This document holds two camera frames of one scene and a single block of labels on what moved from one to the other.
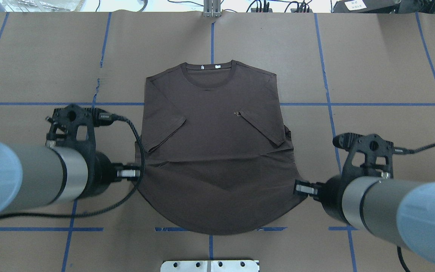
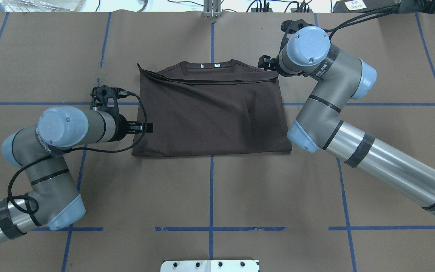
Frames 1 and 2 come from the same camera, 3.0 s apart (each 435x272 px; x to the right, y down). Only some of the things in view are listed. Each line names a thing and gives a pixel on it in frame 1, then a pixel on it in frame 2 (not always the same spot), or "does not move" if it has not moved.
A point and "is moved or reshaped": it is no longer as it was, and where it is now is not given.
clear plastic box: [41, 5] does not move
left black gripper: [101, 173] → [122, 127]
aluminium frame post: [212, 8] does not move
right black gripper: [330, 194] → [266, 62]
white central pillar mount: [210, 266] does not move
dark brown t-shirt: [216, 157] is moved or reshaped
